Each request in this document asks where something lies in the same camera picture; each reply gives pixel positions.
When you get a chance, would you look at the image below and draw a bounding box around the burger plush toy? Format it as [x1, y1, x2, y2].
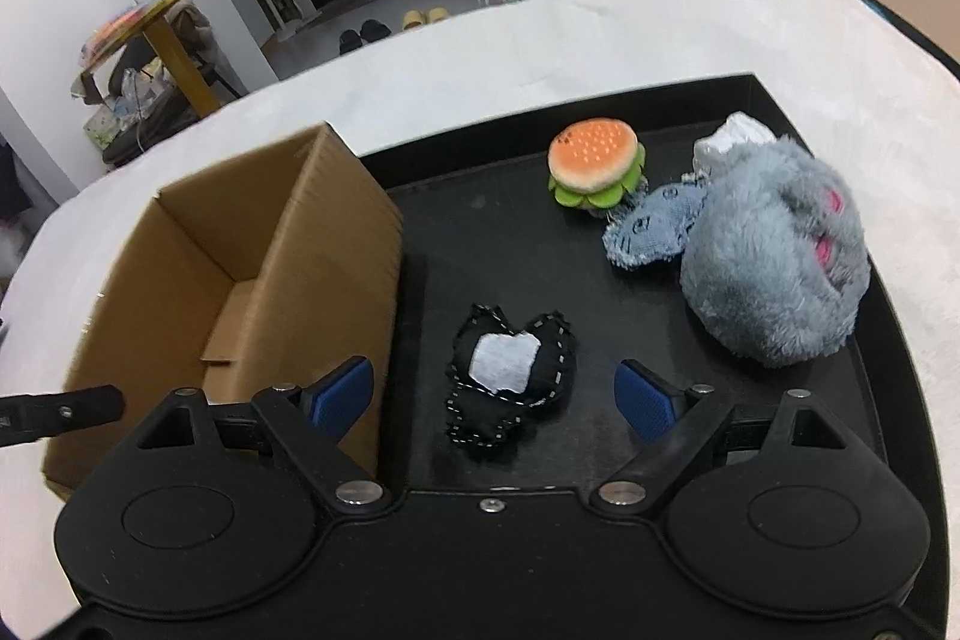
[547, 117, 647, 210]

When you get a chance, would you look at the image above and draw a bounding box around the black stitched plush toy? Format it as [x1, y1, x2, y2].
[444, 304, 578, 459]

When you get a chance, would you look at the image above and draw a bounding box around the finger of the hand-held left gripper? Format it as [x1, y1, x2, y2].
[0, 385, 125, 447]

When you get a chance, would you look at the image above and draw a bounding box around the brown cardboard box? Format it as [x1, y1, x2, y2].
[41, 121, 406, 498]

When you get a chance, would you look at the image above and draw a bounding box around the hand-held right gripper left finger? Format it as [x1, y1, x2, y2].
[131, 355, 395, 513]

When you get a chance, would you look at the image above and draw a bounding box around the blue denim plush toy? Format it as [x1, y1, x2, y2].
[602, 182, 710, 272]

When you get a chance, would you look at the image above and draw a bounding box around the black plastic tray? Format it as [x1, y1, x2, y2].
[360, 72, 942, 640]

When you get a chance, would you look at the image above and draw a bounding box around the round gold-edged table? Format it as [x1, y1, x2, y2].
[79, 0, 248, 116]

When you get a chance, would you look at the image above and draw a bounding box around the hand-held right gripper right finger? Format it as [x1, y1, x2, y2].
[589, 359, 863, 513]

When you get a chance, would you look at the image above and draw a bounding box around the grey fluffy plush toy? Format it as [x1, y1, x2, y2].
[679, 134, 871, 369]

